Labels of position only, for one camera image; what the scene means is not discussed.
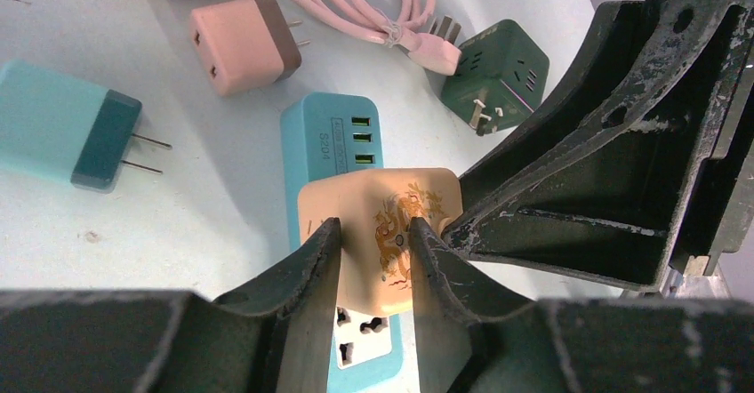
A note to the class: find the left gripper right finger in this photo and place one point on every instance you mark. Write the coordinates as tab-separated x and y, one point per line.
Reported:
475	335

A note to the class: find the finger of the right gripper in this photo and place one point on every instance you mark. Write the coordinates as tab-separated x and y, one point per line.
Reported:
640	159

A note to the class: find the beige cube adapter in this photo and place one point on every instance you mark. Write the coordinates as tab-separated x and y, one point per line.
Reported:
375	208

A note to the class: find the pink brown plug adapter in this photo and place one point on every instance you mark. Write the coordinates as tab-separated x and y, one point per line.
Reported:
244	44

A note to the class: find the dark green cube socket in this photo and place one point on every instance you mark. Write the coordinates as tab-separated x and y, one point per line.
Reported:
499	81

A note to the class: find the teal power strip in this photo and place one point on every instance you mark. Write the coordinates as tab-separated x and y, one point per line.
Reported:
323	135

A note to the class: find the teal plug adapter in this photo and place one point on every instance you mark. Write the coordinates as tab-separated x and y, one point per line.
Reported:
64	128

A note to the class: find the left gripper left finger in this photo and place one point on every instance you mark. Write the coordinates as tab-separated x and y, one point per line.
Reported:
270	334

